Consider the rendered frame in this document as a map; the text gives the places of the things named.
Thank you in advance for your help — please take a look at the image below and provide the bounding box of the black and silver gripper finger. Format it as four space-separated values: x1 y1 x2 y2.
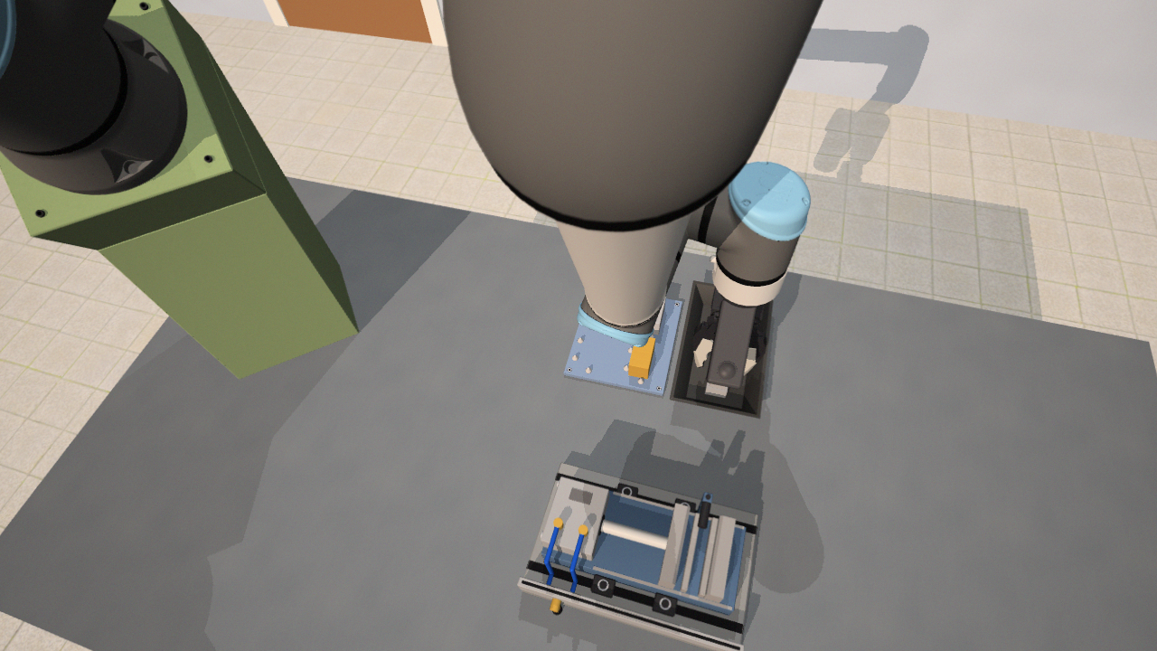
692 321 713 367
744 332 767 375

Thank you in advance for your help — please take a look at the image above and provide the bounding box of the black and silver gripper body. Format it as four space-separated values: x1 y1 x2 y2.
706 287 764 346

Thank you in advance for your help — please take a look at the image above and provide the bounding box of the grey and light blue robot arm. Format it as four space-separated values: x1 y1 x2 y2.
0 0 823 347

